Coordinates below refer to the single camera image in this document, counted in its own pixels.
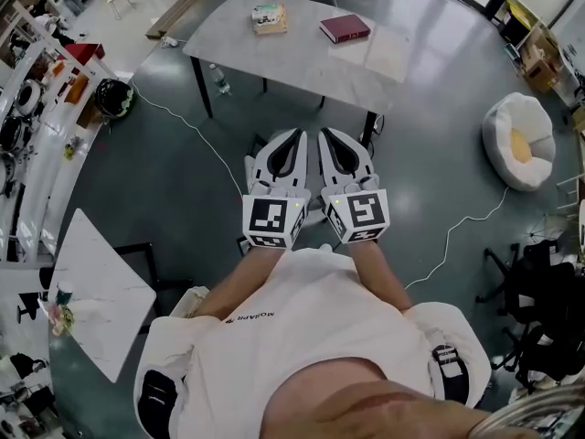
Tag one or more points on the white power strip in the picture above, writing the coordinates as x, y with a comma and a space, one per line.
169, 41

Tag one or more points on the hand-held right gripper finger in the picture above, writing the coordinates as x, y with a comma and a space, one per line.
365, 165
325, 158

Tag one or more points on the white folding rack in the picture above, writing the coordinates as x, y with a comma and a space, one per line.
562, 217

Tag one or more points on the green white picture book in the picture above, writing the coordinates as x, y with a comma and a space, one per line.
267, 12

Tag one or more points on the long wooden plank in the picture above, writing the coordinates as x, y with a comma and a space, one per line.
187, 5

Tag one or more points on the small yellow green plant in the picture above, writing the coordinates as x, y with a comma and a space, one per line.
73, 149

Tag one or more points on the white flower-shaped beanbag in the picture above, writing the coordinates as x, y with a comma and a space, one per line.
503, 131

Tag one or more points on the person's right forearm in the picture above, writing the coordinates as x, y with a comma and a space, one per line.
379, 272

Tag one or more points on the person's left forearm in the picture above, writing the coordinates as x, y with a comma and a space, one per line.
249, 265

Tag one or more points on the black metal table frame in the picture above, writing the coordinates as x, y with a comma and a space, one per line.
151, 263

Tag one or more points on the dark red hardcover book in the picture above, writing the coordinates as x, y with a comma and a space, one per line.
345, 28

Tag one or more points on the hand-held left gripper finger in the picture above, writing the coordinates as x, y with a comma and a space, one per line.
301, 167
262, 163

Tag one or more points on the orange box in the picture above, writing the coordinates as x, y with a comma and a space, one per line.
77, 88

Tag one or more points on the person's right white shoe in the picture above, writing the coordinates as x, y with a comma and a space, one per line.
325, 247

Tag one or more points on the red box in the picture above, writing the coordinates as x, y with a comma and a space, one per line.
84, 53

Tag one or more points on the white marble side table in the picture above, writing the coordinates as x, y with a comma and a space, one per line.
100, 291

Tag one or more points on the black office chair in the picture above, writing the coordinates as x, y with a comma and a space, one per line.
544, 281
544, 355

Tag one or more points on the small flower bouquet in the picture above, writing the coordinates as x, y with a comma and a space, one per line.
59, 319

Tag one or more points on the brown cardboard box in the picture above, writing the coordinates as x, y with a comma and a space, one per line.
541, 67

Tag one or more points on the yellow black bin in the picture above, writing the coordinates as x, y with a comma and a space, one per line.
516, 23

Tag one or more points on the white curved counter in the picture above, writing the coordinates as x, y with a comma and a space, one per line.
50, 172

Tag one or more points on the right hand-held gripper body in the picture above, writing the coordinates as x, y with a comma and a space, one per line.
363, 213

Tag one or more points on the clear water bottle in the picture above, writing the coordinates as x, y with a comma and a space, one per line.
220, 80

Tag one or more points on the green paper cup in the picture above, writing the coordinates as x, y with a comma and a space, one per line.
64, 294

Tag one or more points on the brown cardboard tray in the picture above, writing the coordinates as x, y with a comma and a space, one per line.
89, 117

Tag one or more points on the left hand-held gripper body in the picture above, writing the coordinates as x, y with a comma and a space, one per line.
267, 217

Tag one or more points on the person's white shirt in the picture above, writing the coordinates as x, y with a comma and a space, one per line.
311, 327

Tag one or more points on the black round basket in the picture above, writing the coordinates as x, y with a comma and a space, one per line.
114, 99

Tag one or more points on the tan paperback book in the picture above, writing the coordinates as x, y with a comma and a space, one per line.
272, 26

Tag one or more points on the person's face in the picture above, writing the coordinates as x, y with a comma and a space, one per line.
361, 405

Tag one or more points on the grey marble table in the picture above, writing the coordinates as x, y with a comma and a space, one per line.
301, 57

